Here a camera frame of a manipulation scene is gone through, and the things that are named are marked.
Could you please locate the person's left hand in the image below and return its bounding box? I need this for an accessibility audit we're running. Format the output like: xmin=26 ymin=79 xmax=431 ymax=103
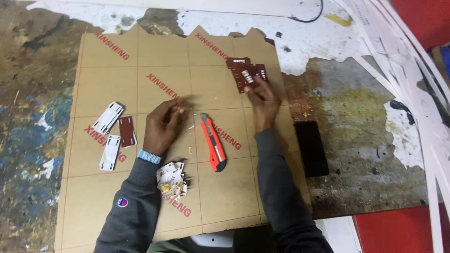
xmin=142 ymin=97 xmax=187 ymax=157

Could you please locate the person's right hand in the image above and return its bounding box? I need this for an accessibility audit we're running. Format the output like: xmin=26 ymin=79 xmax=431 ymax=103
xmin=244 ymin=77 xmax=282 ymax=134

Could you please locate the orange utility knife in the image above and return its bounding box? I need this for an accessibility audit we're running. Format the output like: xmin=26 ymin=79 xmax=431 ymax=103
xmin=200 ymin=112 xmax=228 ymax=173

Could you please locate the dark red slotted tag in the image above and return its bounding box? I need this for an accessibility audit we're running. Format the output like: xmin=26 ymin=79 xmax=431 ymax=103
xmin=118 ymin=115 xmax=138 ymax=148

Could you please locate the blue white beaded wristband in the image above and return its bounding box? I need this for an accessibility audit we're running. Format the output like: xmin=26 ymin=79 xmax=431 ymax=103
xmin=137 ymin=149 xmax=162 ymax=165

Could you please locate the small stack of white tags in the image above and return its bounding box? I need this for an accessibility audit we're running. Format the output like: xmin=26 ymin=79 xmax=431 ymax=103
xmin=92 ymin=102 xmax=125 ymax=136

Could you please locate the pile of peeled paper scraps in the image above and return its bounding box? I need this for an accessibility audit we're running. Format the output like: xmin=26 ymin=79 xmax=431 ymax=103
xmin=156 ymin=161 xmax=189 ymax=205

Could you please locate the white slotted tag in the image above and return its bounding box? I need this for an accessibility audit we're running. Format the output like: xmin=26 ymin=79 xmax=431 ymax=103
xmin=99 ymin=134 xmax=122 ymax=171

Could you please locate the black phone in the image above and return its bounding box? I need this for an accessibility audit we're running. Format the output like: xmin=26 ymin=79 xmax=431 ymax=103
xmin=293 ymin=120 xmax=330 ymax=178

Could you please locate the brown paper-covered acrylic sheet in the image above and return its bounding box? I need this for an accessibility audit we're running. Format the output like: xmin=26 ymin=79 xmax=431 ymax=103
xmin=53 ymin=24 xmax=313 ymax=253

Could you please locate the heap of white strips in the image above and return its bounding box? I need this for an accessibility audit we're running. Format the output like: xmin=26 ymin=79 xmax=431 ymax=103
xmin=334 ymin=0 xmax=450 ymax=253

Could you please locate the black cable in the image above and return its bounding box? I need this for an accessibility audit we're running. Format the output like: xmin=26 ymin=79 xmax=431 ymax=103
xmin=288 ymin=0 xmax=324 ymax=24

